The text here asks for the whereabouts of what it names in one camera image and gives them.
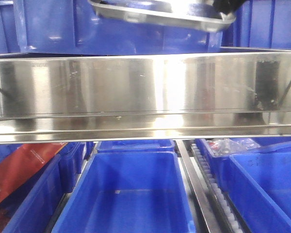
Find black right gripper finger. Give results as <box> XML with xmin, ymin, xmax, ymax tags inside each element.
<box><xmin>213</xmin><ymin>0</ymin><xmax>246</xmax><ymax>14</ymax></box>

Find silver metal tray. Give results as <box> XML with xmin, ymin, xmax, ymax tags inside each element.
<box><xmin>88</xmin><ymin>0</ymin><xmax>236</xmax><ymax>33</ymax></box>

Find blue crate upper right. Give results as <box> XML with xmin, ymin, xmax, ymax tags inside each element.
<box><xmin>222</xmin><ymin>0</ymin><xmax>291</xmax><ymax>50</ymax></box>

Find clear plastic bag of parts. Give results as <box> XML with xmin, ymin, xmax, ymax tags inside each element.
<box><xmin>206</xmin><ymin>138</ymin><xmax>260</xmax><ymax>156</ymax></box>

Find blue bin rear centre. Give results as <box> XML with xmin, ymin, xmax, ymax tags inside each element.
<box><xmin>96</xmin><ymin>139</ymin><xmax>175</xmax><ymax>153</ymax></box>

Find blue bin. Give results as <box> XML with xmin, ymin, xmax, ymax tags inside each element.
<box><xmin>227</xmin><ymin>152</ymin><xmax>291</xmax><ymax>233</ymax></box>
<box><xmin>195</xmin><ymin>136</ymin><xmax>291</xmax><ymax>192</ymax></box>
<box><xmin>59</xmin><ymin>142</ymin><xmax>86</xmax><ymax>193</ymax></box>
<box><xmin>52</xmin><ymin>152</ymin><xmax>195</xmax><ymax>233</ymax></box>
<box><xmin>3</xmin><ymin>155</ymin><xmax>64</xmax><ymax>233</ymax></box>
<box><xmin>96</xmin><ymin>139</ymin><xmax>175</xmax><ymax>153</ymax></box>

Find blue bin rear right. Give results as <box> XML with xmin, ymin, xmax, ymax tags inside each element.
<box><xmin>195</xmin><ymin>136</ymin><xmax>291</xmax><ymax>192</ymax></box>

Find blue bin lower right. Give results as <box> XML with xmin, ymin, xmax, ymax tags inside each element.
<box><xmin>227</xmin><ymin>152</ymin><xmax>291</xmax><ymax>233</ymax></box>

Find large blue crate upper centre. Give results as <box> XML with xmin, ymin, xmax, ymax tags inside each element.
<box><xmin>14</xmin><ymin>0</ymin><xmax>223</xmax><ymax>55</ymax></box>

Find white roller track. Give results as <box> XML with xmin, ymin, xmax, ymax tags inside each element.
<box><xmin>191</xmin><ymin>144</ymin><xmax>244</xmax><ymax>233</ymax></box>

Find blue bin lower centre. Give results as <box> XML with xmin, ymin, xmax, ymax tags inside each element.
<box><xmin>52</xmin><ymin>152</ymin><xmax>195</xmax><ymax>233</ymax></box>

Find blue bin rear left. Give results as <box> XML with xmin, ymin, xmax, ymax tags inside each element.
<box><xmin>59</xmin><ymin>142</ymin><xmax>86</xmax><ymax>193</ymax></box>

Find blue crate upper left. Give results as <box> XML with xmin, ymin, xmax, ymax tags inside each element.
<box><xmin>0</xmin><ymin>0</ymin><xmax>20</xmax><ymax>54</ymax></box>

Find red paper bag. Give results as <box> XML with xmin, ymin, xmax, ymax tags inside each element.
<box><xmin>0</xmin><ymin>142</ymin><xmax>67</xmax><ymax>203</ymax></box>

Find blue bin lower left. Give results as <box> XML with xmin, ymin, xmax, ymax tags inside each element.
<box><xmin>3</xmin><ymin>155</ymin><xmax>64</xmax><ymax>233</ymax></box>

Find stainless steel shelf rail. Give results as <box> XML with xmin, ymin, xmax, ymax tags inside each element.
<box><xmin>0</xmin><ymin>48</ymin><xmax>291</xmax><ymax>144</ymax></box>

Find steel divider rail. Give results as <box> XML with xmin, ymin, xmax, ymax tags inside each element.
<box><xmin>176</xmin><ymin>140</ymin><xmax>220</xmax><ymax>233</ymax></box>

